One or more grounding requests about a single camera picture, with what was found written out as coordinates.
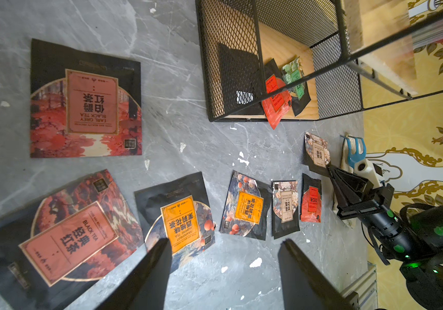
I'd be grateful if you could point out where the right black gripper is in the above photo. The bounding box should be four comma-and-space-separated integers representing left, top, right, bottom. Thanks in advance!
327, 165, 419, 260

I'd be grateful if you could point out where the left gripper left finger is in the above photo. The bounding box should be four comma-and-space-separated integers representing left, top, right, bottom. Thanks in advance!
97, 238, 172, 309

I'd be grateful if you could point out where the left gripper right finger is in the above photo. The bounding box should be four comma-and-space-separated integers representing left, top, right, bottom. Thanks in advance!
278, 239, 353, 310

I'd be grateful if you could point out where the red black tea bag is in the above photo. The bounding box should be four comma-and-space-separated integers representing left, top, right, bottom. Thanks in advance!
300, 174, 322, 223

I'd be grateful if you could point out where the floral tea bag shelf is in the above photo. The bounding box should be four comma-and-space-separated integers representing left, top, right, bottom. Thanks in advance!
304, 132, 331, 177

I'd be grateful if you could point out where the beige floral tea bag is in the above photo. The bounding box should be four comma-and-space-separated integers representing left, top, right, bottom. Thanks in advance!
272, 180, 300, 239

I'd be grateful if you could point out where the orange label tea bag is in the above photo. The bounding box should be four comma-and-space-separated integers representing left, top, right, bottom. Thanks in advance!
220, 171, 272, 240

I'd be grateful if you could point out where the pink label tea bag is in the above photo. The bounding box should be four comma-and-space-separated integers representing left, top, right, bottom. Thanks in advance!
0, 170, 144, 309

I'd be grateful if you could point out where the red tea bag shelf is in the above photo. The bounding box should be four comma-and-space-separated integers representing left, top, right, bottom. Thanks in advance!
261, 59, 292, 129

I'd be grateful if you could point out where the earl grey red tea bag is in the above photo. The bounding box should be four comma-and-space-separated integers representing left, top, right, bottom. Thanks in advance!
30, 39, 143, 158

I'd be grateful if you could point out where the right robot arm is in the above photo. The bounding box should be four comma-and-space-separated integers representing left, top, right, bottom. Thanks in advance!
327, 165, 443, 309

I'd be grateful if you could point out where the green tea bag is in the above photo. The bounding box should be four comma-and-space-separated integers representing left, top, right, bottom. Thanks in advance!
281, 56, 312, 117

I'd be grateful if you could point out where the white work glove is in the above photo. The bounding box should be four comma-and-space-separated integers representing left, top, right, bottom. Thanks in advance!
332, 134, 354, 216

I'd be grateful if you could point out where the blue yellow garden fork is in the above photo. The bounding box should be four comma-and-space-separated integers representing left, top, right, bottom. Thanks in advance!
344, 136, 367, 169

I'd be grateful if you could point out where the large black barcode packet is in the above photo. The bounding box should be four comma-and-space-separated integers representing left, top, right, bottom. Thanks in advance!
217, 43, 264, 115

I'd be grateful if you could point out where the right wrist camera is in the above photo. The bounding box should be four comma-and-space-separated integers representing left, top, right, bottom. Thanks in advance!
354, 158, 385, 189

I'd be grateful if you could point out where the black wire mesh shelf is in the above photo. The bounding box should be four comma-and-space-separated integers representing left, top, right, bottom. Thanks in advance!
196, 1, 443, 122

